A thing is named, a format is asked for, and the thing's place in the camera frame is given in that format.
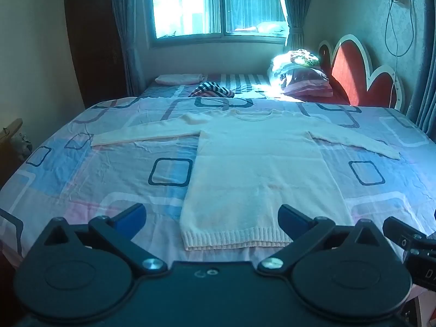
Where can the white plastic bag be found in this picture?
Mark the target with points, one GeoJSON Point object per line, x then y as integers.
{"type": "Point", "coordinates": [270, 27]}

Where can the striped bedsheet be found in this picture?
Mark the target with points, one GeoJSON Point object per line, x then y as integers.
{"type": "Point", "coordinates": [248, 80]}

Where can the white knit sweater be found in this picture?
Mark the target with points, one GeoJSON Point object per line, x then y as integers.
{"type": "Point", "coordinates": [259, 177]}

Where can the red headboard with white edge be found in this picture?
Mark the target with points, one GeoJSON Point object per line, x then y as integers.
{"type": "Point", "coordinates": [354, 71]}

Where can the window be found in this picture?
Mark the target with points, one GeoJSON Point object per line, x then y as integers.
{"type": "Point", "coordinates": [204, 3]}

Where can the blue curtain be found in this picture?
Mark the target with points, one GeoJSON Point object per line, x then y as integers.
{"type": "Point", "coordinates": [424, 105]}

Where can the pink striped pillow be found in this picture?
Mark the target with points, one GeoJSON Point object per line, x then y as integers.
{"type": "Point", "coordinates": [308, 90]}

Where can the square patterned bedsheet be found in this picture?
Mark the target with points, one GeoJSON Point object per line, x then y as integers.
{"type": "Point", "coordinates": [102, 177]}

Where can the pink folded cloth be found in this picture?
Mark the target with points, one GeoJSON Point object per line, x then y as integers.
{"type": "Point", "coordinates": [177, 79]}

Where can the black white red striped cloth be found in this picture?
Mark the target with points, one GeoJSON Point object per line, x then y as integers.
{"type": "Point", "coordinates": [211, 90]}

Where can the grey curtain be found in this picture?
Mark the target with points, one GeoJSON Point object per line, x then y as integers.
{"type": "Point", "coordinates": [127, 34]}
{"type": "Point", "coordinates": [296, 10]}

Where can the colourful crumpled cloth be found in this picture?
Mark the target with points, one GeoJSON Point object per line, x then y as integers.
{"type": "Point", "coordinates": [303, 56]}

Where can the dark wooden wardrobe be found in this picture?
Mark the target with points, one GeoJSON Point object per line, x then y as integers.
{"type": "Point", "coordinates": [92, 41]}

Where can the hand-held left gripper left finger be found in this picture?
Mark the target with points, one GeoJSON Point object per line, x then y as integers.
{"type": "Point", "coordinates": [133, 215]}

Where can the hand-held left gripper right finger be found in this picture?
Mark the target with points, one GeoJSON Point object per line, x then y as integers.
{"type": "Point", "coordinates": [289, 216]}

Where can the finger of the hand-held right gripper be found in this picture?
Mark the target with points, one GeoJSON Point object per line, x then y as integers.
{"type": "Point", "coordinates": [397, 230]}

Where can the wooden chair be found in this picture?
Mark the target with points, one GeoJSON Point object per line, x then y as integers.
{"type": "Point", "coordinates": [12, 133]}

